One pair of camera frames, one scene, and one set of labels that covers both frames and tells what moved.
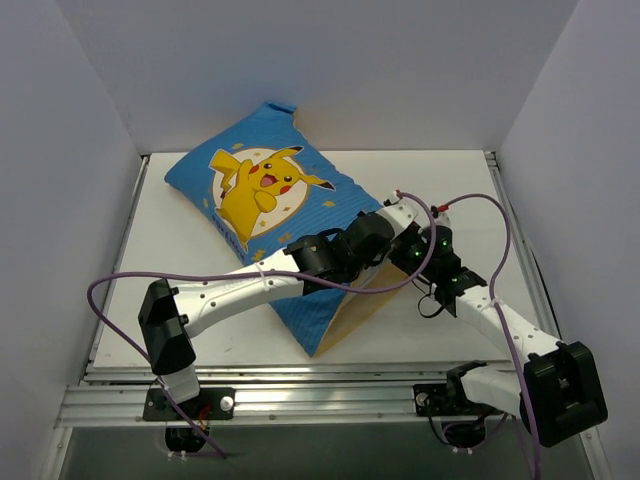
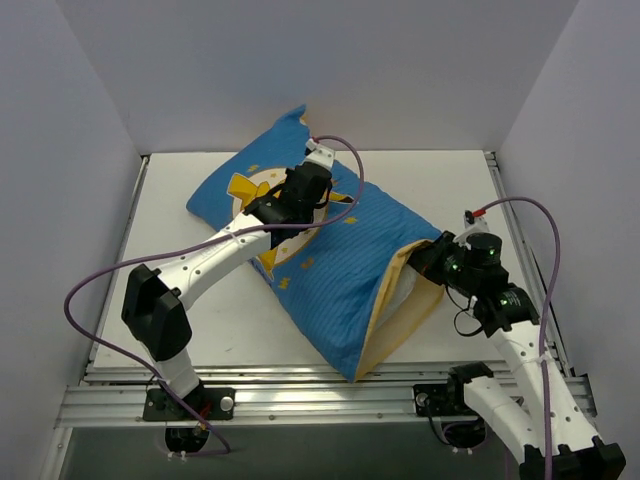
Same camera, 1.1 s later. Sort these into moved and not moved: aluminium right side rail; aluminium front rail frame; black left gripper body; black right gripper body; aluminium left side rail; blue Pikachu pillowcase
Moved: black right gripper body; blue Pikachu pillowcase; black left gripper body
Not moved: aluminium front rail frame; aluminium left side rail; aluminium right side rail
